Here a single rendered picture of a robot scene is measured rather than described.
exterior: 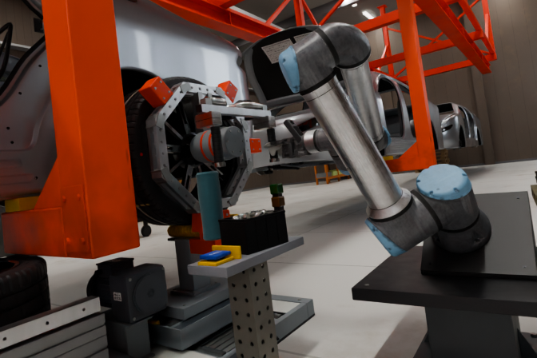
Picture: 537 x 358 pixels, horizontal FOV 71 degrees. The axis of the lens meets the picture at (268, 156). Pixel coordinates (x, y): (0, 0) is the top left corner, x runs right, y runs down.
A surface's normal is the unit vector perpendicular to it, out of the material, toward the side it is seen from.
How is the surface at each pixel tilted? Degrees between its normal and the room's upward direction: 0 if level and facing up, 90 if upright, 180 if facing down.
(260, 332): 90
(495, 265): 43
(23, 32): 90
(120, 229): 90
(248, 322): 90
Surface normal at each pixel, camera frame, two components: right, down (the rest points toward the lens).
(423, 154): -0.59, 0.04
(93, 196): 0.80, -0.13
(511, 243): -0.49, -0.70
